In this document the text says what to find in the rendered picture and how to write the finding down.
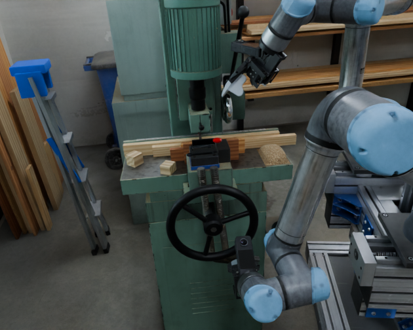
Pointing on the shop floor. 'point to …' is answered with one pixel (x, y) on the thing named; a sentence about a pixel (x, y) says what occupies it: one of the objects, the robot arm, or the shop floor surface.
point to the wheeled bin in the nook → (105, 65)
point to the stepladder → (61, 144)
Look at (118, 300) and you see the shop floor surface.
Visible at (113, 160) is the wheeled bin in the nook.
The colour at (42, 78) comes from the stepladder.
